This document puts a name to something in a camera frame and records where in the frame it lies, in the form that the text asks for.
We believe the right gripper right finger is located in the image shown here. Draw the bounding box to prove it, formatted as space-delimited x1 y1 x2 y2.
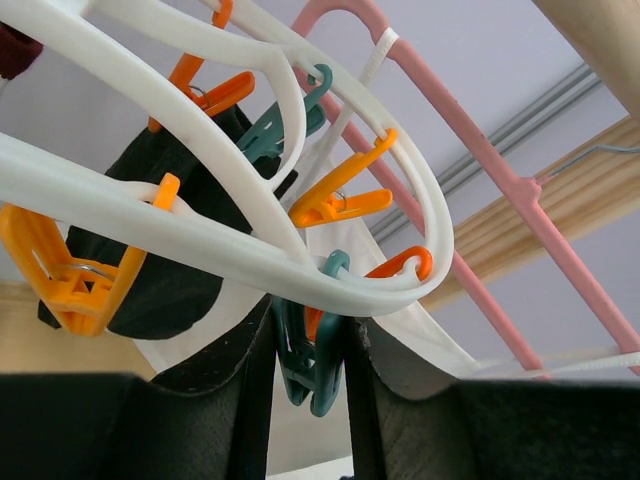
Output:
344 319 639 479

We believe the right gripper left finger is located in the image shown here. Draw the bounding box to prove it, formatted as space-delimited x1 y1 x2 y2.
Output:
1 297 276 479

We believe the dark navy sock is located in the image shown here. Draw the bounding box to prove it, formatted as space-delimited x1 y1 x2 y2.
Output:
37 106 281 340

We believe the pink clothes hanger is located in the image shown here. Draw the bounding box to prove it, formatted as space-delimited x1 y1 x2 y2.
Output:
293 1 639 370

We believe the teal clothes peg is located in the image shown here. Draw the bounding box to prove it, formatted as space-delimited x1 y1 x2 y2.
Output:
234 63 335 164
272 249 352 418

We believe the white mesh laundry bag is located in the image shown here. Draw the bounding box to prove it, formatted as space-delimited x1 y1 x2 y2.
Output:
137 127 454 368

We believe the orange clothes peg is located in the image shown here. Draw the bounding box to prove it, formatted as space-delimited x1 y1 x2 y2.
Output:
148 0 257 134
302 245 435 344
0 172 182 337
288 128 400 230

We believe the wooden clothes rack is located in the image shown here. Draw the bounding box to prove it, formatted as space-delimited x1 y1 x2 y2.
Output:
423 1 639 321

